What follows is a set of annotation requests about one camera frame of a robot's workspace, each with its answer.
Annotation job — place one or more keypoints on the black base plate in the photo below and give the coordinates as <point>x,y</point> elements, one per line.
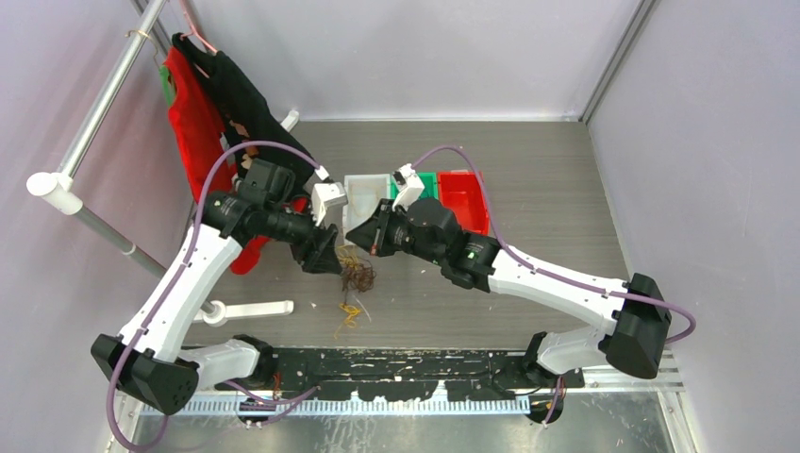
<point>402,374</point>

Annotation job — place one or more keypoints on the red shirt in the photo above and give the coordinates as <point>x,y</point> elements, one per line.
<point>199,131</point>

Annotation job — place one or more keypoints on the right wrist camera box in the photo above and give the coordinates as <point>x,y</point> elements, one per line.
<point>409,186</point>

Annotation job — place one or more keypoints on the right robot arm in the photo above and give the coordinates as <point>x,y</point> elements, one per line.
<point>626,322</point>

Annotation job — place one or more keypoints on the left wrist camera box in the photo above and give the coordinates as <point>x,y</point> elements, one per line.
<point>326,196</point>

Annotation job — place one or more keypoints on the green plastic bin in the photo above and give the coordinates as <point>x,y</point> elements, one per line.
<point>430,182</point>

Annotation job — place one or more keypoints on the white plastic bin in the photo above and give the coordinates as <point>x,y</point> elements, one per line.
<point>364,193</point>

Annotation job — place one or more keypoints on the red plastic bin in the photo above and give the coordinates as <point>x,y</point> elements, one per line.
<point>460,192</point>

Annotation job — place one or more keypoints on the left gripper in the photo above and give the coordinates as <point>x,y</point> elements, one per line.
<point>324,259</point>

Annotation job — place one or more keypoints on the metal clothes rack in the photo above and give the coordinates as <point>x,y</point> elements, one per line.
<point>55,188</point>

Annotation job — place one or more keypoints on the black shirt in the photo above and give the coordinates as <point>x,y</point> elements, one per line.
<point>244,110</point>

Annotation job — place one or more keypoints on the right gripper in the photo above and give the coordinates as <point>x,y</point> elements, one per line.
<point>373,237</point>

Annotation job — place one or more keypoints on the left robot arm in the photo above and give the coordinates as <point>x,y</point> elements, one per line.
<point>146,359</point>

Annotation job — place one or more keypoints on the green hanger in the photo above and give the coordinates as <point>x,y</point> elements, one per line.
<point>167,85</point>

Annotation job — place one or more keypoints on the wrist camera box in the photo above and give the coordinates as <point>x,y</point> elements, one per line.
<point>409,186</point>
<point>326,196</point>

